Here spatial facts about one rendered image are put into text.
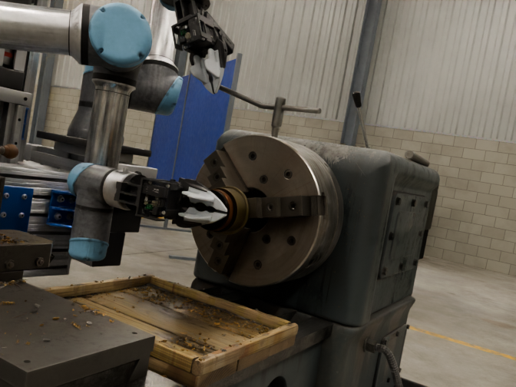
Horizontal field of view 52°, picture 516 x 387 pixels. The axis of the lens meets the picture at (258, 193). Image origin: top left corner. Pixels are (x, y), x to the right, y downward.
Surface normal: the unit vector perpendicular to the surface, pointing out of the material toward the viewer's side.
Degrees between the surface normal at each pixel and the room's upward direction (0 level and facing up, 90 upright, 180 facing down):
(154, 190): 90
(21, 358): 0
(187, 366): 90
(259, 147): 90
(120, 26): 89
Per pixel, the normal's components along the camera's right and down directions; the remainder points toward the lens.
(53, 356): 0.18, -0.98
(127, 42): 0.40, 0.11
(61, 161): -0.59, -0.07
